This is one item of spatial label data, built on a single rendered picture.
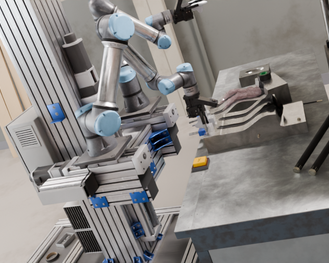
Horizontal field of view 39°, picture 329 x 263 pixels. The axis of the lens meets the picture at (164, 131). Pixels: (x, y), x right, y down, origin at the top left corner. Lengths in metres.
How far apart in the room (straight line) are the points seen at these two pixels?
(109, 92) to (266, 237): 0.89
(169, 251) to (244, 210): 1.04
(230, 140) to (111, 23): 0.82
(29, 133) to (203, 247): 1.13
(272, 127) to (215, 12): 2.77
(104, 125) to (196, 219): 0.56
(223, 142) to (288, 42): 2.70
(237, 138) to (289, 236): 0.66
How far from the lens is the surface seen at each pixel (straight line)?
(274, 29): 4.87
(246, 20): 4.88
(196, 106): 2.32
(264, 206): 1.85
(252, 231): 1.86
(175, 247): 2.83
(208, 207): 1.94
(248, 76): 3.10
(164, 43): 2.55
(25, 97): 5.77
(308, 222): 1.83
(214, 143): 2.34
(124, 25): 2.04
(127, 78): 2.56
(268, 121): 2.28
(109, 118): 2.02
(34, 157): 2.60
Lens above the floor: 1.82
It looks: 21 degrees down
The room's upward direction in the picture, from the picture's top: 20 degrees counter-clockwise
